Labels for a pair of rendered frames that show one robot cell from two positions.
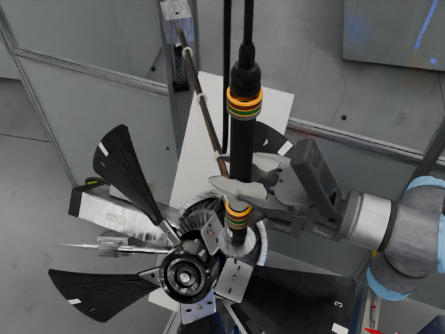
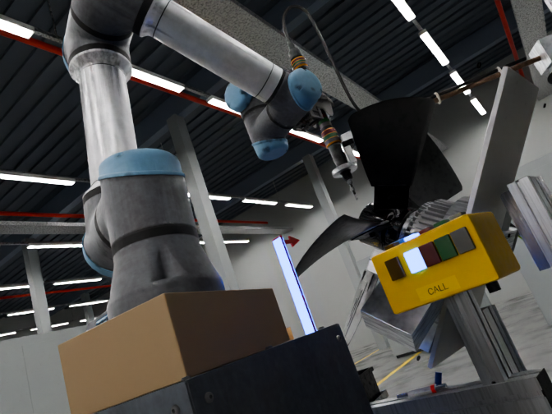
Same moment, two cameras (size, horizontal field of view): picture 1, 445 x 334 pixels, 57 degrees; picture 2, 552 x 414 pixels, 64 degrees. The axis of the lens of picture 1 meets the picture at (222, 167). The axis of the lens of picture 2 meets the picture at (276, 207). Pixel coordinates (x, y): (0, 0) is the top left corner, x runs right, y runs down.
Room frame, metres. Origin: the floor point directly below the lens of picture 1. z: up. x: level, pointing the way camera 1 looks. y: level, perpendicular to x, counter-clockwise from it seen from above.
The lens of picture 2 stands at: (0.55, -1.15, 1.00)
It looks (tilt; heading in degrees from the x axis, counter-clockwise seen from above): 16 degrees up; 109
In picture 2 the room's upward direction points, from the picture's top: 20 degrees counter-clockwise
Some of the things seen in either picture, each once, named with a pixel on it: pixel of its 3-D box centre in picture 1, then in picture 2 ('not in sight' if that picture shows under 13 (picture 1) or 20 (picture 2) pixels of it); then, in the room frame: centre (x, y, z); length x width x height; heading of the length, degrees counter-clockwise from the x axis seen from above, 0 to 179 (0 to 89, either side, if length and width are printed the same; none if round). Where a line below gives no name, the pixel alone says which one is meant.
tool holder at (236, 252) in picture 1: (236, 224); (342, 154); (0.39, -0.02, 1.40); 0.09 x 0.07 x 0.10; 14
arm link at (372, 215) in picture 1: (366, 218); not in sight; (0.32, -0.21, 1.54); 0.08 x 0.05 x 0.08; 159
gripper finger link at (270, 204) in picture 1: (268, 197); not in sight; (0.34, -0.07, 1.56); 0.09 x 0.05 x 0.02; 79
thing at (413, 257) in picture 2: not in sight; (414, 260); (0.49, -0.51, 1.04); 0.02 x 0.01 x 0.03; 159
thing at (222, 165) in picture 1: (201, 99); (440, 98); (0.68, 0.05, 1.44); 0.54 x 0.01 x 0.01; 14
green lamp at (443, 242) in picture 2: not in sight; (445, 247); (0.54, -0.53, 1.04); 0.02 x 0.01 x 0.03; 159
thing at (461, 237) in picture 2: not in sight; (462, 240); (0.56, -0.54, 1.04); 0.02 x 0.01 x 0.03; 159
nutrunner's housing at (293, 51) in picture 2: (240, 175); (318, 108); (0.38, -0.03, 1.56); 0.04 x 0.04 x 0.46
